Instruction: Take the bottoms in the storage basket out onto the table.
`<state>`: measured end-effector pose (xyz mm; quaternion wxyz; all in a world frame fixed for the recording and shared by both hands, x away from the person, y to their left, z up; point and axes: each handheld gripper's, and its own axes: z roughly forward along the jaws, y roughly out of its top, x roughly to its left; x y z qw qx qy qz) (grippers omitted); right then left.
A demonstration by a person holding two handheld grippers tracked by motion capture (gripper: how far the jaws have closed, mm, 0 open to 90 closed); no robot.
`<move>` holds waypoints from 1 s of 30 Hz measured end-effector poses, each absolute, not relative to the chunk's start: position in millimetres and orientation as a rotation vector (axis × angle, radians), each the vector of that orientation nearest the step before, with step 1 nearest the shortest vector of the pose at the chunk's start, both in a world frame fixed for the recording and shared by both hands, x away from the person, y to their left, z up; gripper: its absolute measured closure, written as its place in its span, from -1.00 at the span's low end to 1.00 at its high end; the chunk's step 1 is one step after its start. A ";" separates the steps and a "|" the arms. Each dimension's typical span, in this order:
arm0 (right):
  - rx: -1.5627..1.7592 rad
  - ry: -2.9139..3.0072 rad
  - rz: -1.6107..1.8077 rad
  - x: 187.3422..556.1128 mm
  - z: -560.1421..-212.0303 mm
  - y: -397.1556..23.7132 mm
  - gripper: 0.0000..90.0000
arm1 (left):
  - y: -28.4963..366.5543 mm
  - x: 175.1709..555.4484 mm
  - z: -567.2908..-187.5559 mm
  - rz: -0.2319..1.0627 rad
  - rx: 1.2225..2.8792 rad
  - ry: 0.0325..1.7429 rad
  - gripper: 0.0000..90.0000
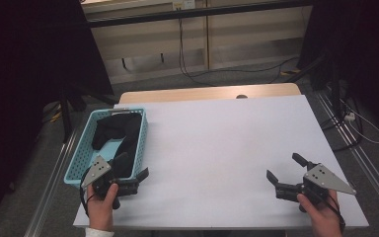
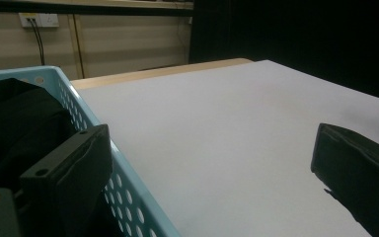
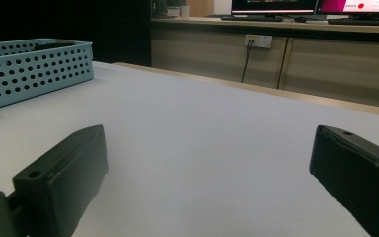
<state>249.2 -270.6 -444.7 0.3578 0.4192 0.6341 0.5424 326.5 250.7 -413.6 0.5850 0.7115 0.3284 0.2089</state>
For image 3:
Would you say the potted plant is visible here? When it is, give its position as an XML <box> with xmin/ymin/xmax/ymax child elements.
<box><xmin>153</xmin><ymin>0</ymin><xmax>187</xmax><ymax>19</ymax></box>

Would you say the black curtain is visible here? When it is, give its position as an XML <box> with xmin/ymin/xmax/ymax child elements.
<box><xmin>0</xmin><ymin>0</ymin><xmax>153</xmax><ymax>67</ymax></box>

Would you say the black hanging power cable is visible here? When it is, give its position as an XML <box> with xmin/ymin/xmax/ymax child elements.
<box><xmin>241</xmin><ymin>39</ymin><xmax>254</xmax><ymax>84</ymax></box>

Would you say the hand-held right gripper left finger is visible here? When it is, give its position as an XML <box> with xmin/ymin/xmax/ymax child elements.
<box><xmin>12</xmin><ymin>123</ymin><xmax>110</xmax><ymax>237</ymax></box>

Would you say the computer monitor with pink screen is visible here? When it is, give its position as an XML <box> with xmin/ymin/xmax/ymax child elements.
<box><xmin>317</xmin><ymin>0</ymin><xmax>379</xmax><ymax>16</ymax></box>

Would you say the black computer monitor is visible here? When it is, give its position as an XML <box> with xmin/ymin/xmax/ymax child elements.
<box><xmin>231</xmin><ymin>0</ymin><xmax>319</xmax><ymax>17</ymax></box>

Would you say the black keyboard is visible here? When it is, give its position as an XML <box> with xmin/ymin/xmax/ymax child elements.
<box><xmin>327</xmin><ymin>18</ymin><xmax>379</xmax><ymax>27</ymax></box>
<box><xmin>220</xmin><ymin>15</ymin><xmax>284</xmax><ymax>23</ymax></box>

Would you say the blue perforated plastic basket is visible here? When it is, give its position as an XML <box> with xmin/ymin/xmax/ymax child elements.
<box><xmin>0</xmin><ymin>38</ymin><xmax>95</xmax><ymax>114</ymax></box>

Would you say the beige wooden cabinet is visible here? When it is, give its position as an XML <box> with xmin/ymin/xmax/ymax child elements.
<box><xmin>151</xmin><ymin>16</ymin><xmax>379</xmax><ymax>111</ymax></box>

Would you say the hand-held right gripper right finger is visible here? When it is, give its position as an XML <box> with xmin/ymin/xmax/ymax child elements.
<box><xmin>309</xmin><ymin>124</ymin><xmax>379</xmax><ymax>237</ymax></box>

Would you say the white wall socket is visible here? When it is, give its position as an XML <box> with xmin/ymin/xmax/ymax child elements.
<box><xmin>244</xmin><ymin>34</ymin><xmax>273</xmax><ymax>49</ymax></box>

